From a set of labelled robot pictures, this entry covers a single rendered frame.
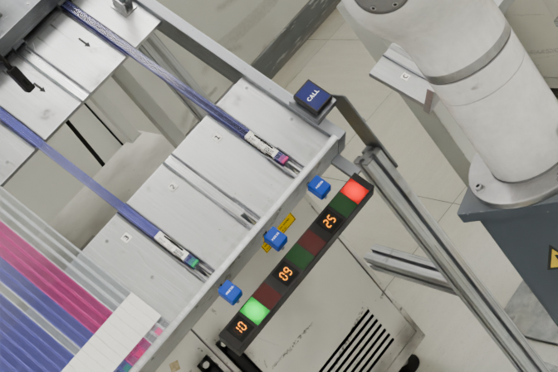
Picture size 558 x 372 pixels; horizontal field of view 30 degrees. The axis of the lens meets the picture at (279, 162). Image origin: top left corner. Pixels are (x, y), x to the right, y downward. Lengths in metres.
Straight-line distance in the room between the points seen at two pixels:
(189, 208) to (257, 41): 2.26
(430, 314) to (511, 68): 1.23
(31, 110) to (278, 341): 0.67
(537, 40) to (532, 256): 1.23
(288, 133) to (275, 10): 2.24
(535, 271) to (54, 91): 0.84
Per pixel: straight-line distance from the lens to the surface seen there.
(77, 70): 1.79
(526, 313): 2.26
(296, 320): 2.07
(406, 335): 2.25
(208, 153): 1.68
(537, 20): 2.54
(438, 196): 2.73
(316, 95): 1.67
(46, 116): 1.76
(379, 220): 2.79
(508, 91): 1.28
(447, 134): 1.93
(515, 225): 1.39
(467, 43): 1.24
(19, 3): 1.81
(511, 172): 1.35
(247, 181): 1.66
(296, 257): 1.62
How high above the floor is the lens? 1.49
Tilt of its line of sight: 26 degrees down
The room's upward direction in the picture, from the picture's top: 40 degrees counter-clockwise
